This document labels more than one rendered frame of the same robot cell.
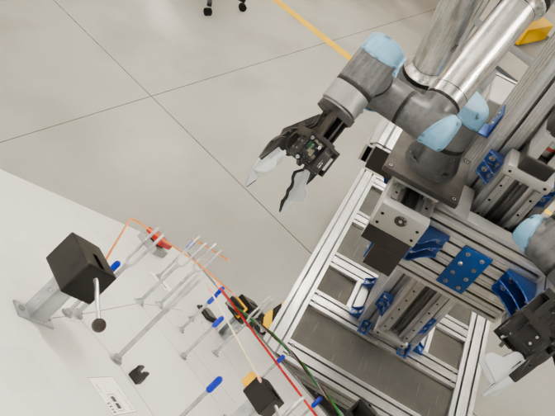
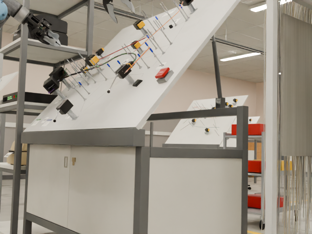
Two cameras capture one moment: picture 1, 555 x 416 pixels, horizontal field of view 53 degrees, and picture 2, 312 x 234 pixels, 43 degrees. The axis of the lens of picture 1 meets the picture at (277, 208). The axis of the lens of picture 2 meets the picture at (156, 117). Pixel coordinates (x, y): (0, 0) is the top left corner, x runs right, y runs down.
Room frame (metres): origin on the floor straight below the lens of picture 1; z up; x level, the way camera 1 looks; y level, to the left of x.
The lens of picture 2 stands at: (2.23, 0.79, 0.80)
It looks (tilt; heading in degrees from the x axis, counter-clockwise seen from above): 4 degrees up; 202
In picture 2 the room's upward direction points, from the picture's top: 2 degrees clockwise
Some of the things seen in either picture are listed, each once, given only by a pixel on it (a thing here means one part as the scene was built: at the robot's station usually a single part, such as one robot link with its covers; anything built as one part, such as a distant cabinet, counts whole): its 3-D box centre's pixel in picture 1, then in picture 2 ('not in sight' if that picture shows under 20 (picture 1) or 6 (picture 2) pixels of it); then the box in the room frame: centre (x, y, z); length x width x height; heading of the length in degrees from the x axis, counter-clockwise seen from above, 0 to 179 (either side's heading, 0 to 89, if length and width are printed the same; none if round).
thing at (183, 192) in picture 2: not in sight; (122, 184); (0.33, -0.16, 0.60); 1.17 x 0.58 x 0.40; 60
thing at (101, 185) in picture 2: not in sight; (98, 192); (0.73, -0.08, 0.60); 0.55 x 0.03 x 0.39; 60
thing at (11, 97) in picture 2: not in sight; (34, 100); (0.04, -1.00, 1.09); 0.35 x 0.33 x 0.07; 60
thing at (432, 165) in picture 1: (438, 150); not in sight; (1.32, -0.35, 1.21); 0.15 x 0.15 x 0.10
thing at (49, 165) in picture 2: not in sight; (47, 181); (0.45, -0.55, 0.60); 0.55 x 0.02 x 0.39; 60
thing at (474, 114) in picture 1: (457, 116); not in sight; (1.33, -0.34, 1.33); 0.13 x 0.12 x 0.14; 69
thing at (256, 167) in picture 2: not in sight; (266, 173); (-2.48, 0.24, 0.54); 0.99 x 0.50 x 1.08; 157
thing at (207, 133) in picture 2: not in sight; (203, 147); (-3.94, -0.89, 0.83); 1.18 x 0.72 x 1.65; 62
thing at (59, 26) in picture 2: not in sight; (40, 32); (0.06, -0.96, 1.56); 0.30 x 0.23 x 0.19; 151
